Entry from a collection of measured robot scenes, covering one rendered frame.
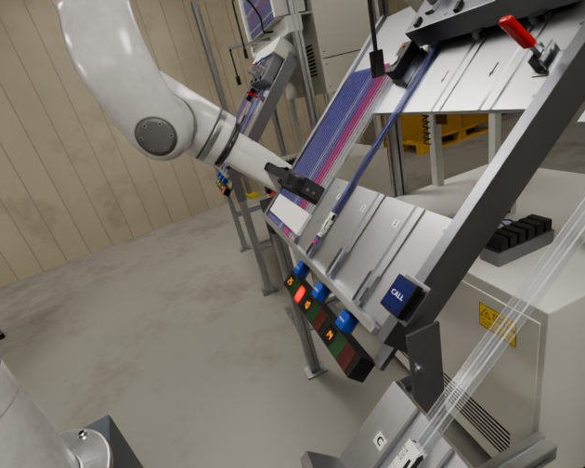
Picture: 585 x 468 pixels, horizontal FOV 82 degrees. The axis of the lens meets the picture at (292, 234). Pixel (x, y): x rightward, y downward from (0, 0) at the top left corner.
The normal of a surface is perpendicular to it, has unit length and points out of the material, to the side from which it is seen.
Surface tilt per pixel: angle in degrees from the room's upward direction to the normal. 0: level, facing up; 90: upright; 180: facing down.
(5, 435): 90
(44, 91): 90
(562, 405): 90
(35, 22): 90
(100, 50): 71
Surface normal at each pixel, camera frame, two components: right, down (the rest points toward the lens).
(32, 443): 0.97, -0.25
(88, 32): -0.18, -0.06
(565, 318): 0.32, 0.31
